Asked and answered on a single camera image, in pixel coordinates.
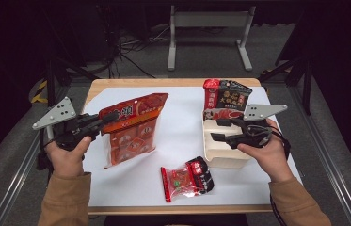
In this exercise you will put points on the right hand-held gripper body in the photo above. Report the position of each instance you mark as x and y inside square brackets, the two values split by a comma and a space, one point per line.
[262, 111]

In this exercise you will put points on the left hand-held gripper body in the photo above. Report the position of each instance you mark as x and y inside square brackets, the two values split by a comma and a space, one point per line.
[58, 114]

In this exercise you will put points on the cream divided plastic box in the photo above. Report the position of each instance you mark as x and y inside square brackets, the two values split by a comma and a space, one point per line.
[223, 155]

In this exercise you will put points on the red and black food packet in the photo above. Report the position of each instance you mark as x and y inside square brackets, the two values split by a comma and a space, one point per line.
[229, 97]

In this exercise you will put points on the large orange food packet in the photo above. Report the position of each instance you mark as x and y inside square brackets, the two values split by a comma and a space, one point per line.
[132, 138]

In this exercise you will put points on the small clear red food packet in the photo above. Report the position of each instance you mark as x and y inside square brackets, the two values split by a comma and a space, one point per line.
[185, 182]

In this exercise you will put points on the person's left hand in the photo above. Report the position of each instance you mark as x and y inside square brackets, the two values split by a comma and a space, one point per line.
[66, 163]

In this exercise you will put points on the person's right hand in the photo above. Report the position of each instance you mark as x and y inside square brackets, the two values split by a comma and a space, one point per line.
[270, 160]

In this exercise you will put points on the yellow black hazard tape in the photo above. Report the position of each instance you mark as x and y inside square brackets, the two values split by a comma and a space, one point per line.
[39, 94]

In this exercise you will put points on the black metal stand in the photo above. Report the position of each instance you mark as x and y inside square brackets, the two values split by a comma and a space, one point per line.
[306, 84]
[50, 78]

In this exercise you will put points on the white table mat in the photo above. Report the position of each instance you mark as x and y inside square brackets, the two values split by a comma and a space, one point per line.
[179, 132]

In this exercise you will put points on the white metal stand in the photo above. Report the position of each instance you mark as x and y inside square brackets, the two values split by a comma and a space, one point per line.
[210, 19]

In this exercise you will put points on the aluminium floor rail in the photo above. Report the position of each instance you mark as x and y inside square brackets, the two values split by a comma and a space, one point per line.
[336, 179]
[16, 185]

